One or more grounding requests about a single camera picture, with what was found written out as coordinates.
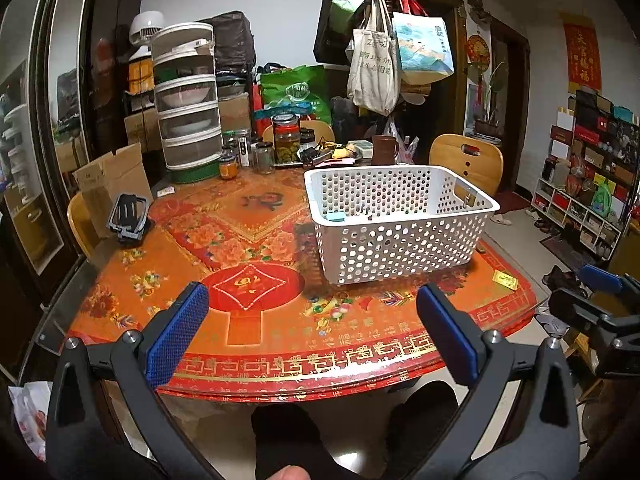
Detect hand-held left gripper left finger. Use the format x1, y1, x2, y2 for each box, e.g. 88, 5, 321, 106
46, 282, 221, 480

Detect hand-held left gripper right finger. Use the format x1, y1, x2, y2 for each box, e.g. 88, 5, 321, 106
395, 284, 582, 480

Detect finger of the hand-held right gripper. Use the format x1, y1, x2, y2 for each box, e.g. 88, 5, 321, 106
580, 265, 640, 311
548, 287, 640, 342

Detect white perforated plastic basket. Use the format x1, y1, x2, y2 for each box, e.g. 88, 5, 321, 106
304, 165, 501, 286

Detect person's left hand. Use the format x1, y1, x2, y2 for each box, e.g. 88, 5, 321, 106
267, 465, 313, 480

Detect dark shoes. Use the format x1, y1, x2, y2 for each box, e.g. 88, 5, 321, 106
542, 265, 583, 296

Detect dark doormat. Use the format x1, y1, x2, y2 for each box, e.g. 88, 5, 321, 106
539, 234, 588, 273

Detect white shelf with boxes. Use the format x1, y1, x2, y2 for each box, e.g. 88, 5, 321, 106
530, 87, 640, 261

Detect red floor mat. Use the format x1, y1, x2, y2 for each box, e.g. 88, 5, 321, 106
497, 192, 530, 215

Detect person's legs dark trousers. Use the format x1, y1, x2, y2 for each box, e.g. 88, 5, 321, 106
250, 380, 461, 480

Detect open cardboard box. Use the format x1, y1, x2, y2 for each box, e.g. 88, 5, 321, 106
72, 143, 153, 238

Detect wooden chair with holes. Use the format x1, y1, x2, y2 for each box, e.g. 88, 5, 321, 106
429, 134, 504, 198

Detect white plastic bag red print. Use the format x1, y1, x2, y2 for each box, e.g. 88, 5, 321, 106
9, 381, 54, 462

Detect brown ceramic mug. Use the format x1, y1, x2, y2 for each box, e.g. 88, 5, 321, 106
371, 135, 401, 163

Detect potted plant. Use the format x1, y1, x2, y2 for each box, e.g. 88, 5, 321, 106
467, 62, 507, 140

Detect metal tray with clutter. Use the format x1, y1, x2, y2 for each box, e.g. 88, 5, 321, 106
300, 142, 373, 167

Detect glass jar of pickles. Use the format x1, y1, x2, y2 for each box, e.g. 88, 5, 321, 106
272, 114, 302, 166

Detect stacked grey food cover tower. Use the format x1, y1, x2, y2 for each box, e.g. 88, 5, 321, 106
151, 22, 224, 185

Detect brown cardboard box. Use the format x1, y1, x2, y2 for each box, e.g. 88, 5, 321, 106
217, 95, 253, 133

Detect dark mirrored cabinet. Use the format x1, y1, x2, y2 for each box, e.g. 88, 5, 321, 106
0, 0, 146, 306

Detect green shopping bag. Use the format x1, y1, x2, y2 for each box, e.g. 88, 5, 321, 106
260, 65, 333, 126

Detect beige canvas tote bag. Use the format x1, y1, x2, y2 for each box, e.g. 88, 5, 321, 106
346, 0, 401, 116

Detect blue printed tote bag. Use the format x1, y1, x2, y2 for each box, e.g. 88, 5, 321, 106
391, 10, 456, 86

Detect black quilted bag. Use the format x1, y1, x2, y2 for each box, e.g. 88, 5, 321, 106
200, 11, 257, 68

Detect white fan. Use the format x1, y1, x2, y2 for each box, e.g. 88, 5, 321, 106
129, 11, 167, 61

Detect black hanging bag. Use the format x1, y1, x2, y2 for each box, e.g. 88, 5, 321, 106
313, 0, 351, 66

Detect red wall scroll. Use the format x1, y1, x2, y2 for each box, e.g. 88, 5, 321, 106
564, 12, 603, 93

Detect round red wall ornament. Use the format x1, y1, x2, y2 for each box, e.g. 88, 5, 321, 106
465, 35, 489, 67

